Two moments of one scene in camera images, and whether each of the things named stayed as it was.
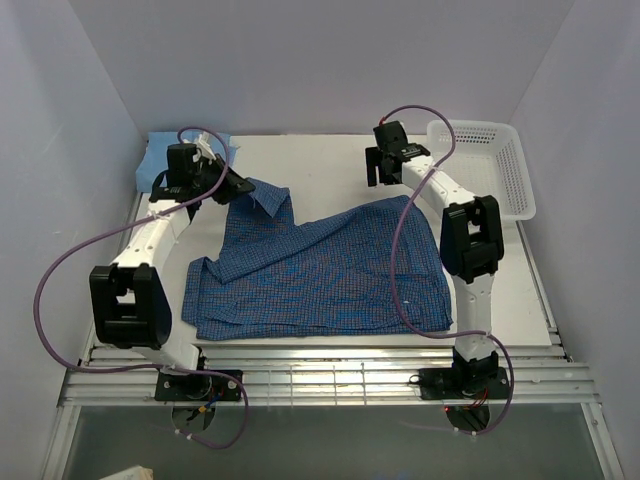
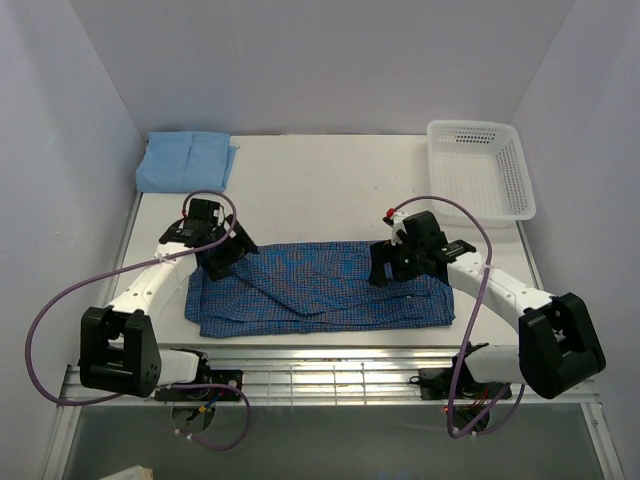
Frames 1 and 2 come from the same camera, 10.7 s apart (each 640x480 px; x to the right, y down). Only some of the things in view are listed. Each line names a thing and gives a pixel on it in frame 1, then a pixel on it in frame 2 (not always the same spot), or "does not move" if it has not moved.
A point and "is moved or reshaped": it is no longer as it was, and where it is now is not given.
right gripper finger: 375,158 to 380,253
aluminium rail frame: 114,375 does not move
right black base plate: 449,384 does not move
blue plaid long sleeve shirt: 374,269 is moved or reshaped
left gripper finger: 237,183 to 240,238
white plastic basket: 488,160 does not move
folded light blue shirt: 154,158 does not move
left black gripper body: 211,180 to 218,234
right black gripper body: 390,180 to 406,259
